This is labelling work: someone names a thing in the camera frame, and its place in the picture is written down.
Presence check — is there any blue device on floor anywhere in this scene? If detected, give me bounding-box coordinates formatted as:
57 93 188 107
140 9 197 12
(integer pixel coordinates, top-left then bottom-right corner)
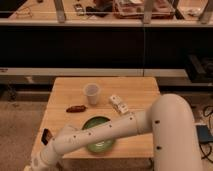
196 125 213 144

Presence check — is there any green round plate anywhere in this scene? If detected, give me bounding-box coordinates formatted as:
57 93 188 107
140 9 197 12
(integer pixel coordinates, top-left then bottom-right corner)
82 116 116 154

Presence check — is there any red tray on shelf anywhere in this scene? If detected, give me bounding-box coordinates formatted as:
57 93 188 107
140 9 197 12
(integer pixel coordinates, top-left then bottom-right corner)
113 0 175 19

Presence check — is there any black eraser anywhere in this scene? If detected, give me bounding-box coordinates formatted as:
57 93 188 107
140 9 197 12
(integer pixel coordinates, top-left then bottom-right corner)
41 128 53 145

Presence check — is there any wooden table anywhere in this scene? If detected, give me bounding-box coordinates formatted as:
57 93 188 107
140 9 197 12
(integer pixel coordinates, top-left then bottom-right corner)
31 77 160 159

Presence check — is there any clear plastic cup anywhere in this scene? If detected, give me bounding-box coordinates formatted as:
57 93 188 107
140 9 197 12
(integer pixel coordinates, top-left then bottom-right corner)
83 83 100 105

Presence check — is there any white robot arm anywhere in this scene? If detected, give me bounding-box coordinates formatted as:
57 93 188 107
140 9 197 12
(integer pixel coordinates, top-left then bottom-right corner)
23 94 203 171

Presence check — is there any small white box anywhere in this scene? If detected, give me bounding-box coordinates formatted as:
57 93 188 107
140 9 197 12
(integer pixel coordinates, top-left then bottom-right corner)
109 95 129 115

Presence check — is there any brown sausage-shaped object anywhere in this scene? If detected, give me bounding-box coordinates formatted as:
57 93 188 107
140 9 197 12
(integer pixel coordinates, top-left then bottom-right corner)
66 105 87 113

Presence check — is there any black cable on floor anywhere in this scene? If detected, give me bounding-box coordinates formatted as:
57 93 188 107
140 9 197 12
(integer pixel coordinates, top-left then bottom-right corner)
199 105 213 164

